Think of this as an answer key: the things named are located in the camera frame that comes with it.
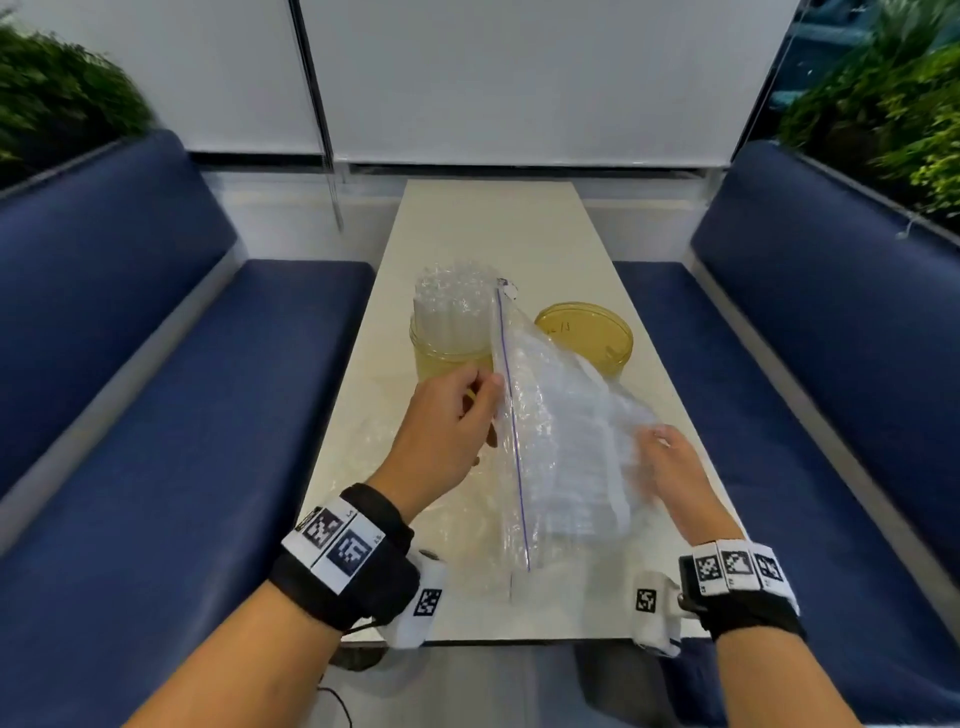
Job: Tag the black table base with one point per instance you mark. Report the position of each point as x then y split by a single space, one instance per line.
360 658

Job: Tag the person's left forearm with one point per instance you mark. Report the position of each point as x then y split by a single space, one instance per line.
240 660

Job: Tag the green artificial plant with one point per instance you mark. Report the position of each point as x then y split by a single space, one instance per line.
60 105
885 97

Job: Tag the narrow white roller blind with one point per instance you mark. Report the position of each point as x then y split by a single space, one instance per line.
187 67

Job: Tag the clear zip bag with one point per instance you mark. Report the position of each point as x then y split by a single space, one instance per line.
570 450
420 540

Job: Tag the person's right hand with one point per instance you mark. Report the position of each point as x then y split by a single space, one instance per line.
682 487

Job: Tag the person's left hand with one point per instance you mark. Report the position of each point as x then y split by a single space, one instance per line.
442 442

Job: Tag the wide white roller blind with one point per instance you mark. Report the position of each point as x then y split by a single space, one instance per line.
540 75

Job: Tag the clear blind wand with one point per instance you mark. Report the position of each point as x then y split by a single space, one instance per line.
315 112

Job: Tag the black marker wristband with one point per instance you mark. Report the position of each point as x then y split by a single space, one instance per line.
742 592
352 562

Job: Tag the yellow plastic jar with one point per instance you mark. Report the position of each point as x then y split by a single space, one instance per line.
585 334
442 360

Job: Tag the person's right forearm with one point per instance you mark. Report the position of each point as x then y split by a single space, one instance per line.
780 682

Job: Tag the navy blue bench sofa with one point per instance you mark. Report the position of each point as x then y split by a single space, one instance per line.
150 390
825 360

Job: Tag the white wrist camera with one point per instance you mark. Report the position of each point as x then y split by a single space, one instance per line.
420 607
652 607

